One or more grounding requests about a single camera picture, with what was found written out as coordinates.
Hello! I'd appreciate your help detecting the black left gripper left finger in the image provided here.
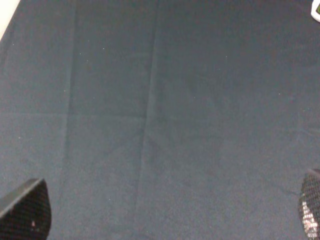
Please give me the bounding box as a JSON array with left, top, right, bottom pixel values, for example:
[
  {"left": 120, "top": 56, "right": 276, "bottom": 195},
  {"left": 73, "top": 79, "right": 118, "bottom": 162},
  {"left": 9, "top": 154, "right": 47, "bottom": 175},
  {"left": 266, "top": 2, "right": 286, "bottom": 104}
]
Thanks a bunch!
[{"left": 0, "top": 178, "right": 52, "bottom": 240}]

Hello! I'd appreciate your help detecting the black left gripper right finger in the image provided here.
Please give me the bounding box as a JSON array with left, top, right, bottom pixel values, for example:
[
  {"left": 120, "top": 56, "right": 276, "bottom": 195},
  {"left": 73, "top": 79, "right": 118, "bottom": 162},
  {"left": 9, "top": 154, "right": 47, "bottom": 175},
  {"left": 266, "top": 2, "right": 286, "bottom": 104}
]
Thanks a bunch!
[{"left": 298, "top": 168, "right": 320, "bottom": 240}]

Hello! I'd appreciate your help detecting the black tablecloth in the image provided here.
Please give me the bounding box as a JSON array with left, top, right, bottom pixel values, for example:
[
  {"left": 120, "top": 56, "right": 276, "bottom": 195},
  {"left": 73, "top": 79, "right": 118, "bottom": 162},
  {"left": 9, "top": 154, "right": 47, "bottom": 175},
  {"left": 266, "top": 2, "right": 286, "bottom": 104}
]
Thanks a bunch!
[{"left": 0, "top": 0, "right": 320, "bottom": 240}]

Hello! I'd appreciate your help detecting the white milk bottle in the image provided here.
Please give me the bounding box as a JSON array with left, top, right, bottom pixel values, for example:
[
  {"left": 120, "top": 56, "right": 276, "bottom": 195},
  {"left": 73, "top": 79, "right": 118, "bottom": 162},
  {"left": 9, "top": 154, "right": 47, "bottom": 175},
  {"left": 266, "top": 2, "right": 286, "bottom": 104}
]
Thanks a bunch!
[{"left": 310, "top": 0, "right": 320, "bottom": 22}]

